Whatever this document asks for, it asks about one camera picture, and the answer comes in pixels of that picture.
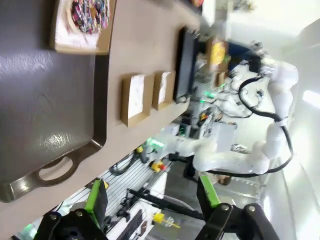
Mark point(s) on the white printed paper liner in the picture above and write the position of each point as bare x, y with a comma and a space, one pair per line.
163, 87
63, 37
136, 95

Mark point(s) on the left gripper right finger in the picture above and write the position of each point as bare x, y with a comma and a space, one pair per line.
225, 222

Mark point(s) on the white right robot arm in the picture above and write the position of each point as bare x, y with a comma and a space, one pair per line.
225, 160

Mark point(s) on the black metal bar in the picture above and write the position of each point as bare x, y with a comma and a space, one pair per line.
162, 201

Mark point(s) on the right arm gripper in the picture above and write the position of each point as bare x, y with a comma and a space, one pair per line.
256, 61

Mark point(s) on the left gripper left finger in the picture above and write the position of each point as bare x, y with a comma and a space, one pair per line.
98, 207

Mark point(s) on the yellow glazed donut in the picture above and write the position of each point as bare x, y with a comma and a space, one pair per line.
218, 51

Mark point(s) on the grey slotted mounting plate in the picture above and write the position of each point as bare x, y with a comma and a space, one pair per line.
130, 180

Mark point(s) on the purple sprinkled donut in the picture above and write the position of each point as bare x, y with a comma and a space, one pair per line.
90, 15

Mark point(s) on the yellow plastic object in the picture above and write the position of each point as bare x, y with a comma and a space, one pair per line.
160, 218

